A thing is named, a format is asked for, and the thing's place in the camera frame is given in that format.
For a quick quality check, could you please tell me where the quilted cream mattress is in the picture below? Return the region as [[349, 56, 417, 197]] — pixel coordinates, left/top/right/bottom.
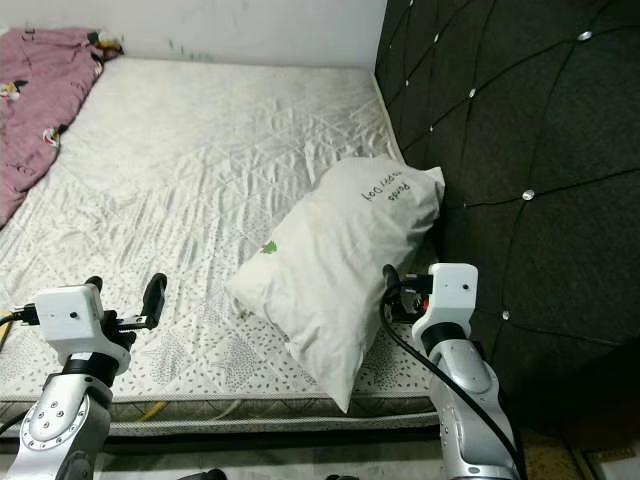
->
[[0, 55, 458, 438]]

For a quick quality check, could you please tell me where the cream pillow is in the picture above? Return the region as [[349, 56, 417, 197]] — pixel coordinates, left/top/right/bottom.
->
[[225, 155, 447, 414]]

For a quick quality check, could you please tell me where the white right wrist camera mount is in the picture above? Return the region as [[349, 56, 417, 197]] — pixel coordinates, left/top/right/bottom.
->
[[410, 263, 479, 343]]

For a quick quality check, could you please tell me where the black tufted headboard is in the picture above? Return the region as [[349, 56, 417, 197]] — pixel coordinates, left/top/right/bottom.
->
[[373, 0, 640, 441]]

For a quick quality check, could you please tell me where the purple Mickey print duvet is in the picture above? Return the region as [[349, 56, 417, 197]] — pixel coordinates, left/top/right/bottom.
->
[[0, 28, 127, 227]]

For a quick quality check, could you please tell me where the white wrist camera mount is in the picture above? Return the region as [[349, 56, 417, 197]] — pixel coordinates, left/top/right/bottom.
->
[[32, 285, 131, 371], [410, 263, 479, 343]]

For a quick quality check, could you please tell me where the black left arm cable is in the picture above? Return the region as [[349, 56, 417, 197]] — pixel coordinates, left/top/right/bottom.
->
[[0, 308, 43, 441]]

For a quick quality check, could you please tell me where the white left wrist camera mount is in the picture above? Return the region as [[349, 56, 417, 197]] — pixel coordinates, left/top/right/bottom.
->
[[32, 285, 131, 371]]

